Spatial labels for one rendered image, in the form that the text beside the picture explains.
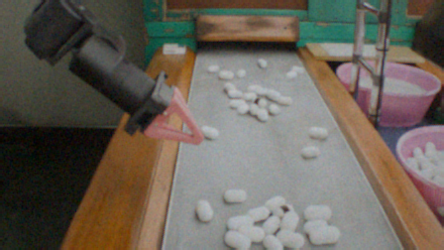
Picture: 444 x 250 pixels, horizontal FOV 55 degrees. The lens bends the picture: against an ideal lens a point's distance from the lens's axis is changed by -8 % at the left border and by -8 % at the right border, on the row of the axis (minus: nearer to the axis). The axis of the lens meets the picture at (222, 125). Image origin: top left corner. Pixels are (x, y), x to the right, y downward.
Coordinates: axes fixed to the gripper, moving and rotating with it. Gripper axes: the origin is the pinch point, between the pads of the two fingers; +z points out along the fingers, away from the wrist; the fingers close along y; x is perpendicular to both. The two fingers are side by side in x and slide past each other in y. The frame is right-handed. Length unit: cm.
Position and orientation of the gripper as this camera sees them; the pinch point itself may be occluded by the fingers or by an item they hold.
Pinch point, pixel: (196, 138)
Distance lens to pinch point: 63.3
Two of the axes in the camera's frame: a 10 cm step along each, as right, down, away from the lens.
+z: 7.7, 5.8, 2.7
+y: -0.1, -4.1, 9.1
